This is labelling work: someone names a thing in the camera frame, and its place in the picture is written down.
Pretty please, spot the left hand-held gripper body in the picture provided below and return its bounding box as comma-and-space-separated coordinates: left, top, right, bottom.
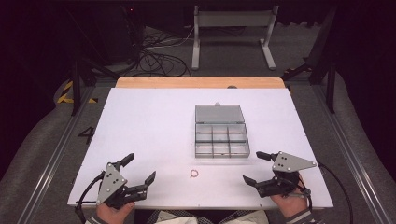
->
96, 161, 149, 210

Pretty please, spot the white board sheet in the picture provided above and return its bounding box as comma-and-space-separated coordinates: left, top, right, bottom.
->
67, 87, 334, 210

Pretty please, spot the person's light clothing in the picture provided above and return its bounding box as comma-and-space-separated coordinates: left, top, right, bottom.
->
145, 209, 271, 224

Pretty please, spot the white metal stand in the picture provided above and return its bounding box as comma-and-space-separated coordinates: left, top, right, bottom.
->
191, 5, 280, 71

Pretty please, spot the clear plastic compartment box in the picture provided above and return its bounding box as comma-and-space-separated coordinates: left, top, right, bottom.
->
194, 102, 251, 160

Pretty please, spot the wooden table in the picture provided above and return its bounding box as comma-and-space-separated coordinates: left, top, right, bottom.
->
115, 76, 287, 90

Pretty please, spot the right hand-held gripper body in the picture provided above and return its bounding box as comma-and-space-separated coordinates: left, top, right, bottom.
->
255, 150, 318, 199

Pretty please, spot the aluminium floor rail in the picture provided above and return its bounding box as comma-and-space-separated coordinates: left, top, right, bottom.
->
312, 84, 393, 224
16, 86, 96, 224

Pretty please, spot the bundle of black floor cables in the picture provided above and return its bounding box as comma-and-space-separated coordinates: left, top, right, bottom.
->
134, 26, 200, 77

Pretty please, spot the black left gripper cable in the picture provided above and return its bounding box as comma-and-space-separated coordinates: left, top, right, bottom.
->
74, 170, 106, 224

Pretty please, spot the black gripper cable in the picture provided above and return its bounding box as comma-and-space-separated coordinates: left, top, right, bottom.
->
317, 161, 355, 224
74, 170, 106, 224

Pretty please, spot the person's left hand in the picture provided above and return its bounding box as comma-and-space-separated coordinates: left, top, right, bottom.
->
95, 201, 136, 224

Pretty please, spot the person's right hand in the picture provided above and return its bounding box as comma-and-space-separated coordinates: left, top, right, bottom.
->
270, 175, 308, 219

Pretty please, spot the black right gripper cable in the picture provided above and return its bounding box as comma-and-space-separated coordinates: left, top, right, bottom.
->
317, 161, 355, 224

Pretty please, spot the yellow black floor tape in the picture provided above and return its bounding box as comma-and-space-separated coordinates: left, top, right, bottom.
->
56, 80, 99, 105

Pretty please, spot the black metal stand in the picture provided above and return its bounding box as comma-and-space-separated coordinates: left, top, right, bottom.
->
280, 5, 339, 115
70, 57, 120, 117

